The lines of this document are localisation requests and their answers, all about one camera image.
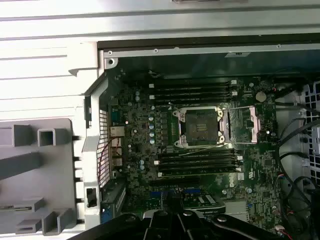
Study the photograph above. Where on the black open PC case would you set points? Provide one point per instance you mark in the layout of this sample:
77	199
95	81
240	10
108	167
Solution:
175	65

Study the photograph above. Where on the green motherboard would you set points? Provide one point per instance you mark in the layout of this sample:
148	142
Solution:
140	125

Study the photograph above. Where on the silver chipset heatsink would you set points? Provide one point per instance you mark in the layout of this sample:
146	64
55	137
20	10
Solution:
236	211

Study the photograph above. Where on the metal disk bay cage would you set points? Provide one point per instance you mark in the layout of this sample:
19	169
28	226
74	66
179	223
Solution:
316	135

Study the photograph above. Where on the round silver coin battery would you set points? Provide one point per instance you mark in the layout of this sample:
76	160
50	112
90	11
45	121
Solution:
260	96

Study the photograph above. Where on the green RAM stick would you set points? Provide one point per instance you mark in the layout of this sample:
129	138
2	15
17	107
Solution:
15	207

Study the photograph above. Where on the grey plastic parts rack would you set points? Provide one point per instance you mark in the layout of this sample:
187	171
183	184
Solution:
57	170

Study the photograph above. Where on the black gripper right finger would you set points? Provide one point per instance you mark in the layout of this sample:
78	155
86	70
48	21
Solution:
192	230

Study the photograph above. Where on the blue expansion slot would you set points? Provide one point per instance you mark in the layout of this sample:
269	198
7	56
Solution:
157	193

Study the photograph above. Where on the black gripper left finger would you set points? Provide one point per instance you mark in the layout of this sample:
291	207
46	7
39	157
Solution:
160	230

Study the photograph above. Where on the CPU socket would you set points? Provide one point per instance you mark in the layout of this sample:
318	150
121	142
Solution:
197	125

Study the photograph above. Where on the metal socket cover frame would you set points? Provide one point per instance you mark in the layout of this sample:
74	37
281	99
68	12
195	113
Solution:
252	125

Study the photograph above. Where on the black RAM slot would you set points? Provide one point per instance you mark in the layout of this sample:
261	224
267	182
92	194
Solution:
195	157
195	163
195	94
195	100
195	83
195	88
195	170
195	151

